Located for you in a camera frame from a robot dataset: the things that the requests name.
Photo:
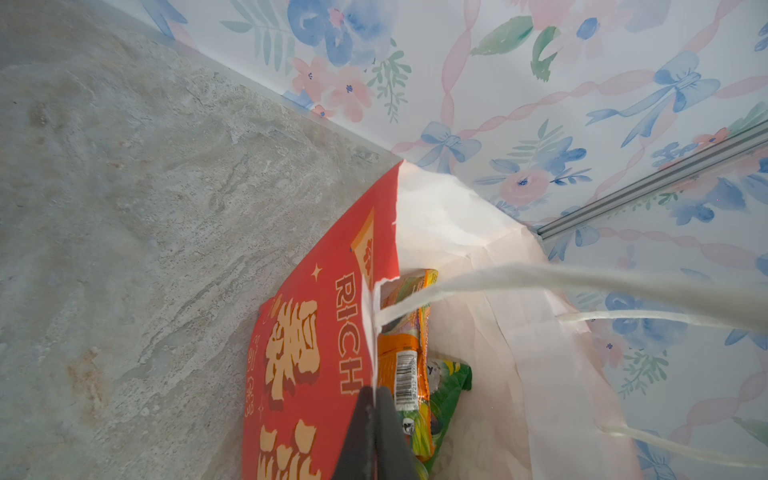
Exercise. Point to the yellow green Fox's candy bag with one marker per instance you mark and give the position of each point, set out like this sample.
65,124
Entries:
447,380

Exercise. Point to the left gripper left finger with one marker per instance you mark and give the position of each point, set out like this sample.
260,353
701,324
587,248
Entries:
357,457

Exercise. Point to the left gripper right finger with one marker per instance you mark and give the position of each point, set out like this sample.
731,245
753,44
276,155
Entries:
394,457

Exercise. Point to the red paper gift bag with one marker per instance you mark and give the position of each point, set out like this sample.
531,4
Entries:
620,350

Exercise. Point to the orange snack bag front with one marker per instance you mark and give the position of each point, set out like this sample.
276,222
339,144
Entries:
402,348

